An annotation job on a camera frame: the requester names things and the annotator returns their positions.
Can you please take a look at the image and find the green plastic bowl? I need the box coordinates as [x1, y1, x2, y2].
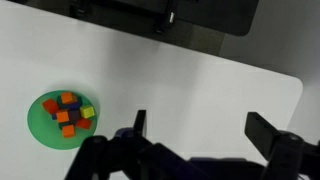
[27, 89, 99, 151]

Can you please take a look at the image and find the yellow wooden cube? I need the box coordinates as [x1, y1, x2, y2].
[79, 105, 96, 120]

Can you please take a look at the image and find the red wooden cube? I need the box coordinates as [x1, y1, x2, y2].
[41, 98, 60, 115]
[75, 117, 93, 130]

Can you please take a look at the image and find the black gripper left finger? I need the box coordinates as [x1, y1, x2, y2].
[64, 109, 214, 180]

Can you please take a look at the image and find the black flat panel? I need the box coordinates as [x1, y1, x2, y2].
[109, 0, 261, 37]

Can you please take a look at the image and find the blue wooden block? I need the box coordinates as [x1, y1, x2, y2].
[64, 101, 83, 111]

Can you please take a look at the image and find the orange wooden cube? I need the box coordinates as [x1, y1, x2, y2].
[55, 109, 70, 124]
[61, 124, 76, 139]
[60, 91, 75, 105]

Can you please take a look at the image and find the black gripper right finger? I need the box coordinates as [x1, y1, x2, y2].
[244, 111, 320, 180]

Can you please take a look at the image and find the dark purple wooden cube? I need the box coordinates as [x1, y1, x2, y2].
[68, 109, 82, 123]

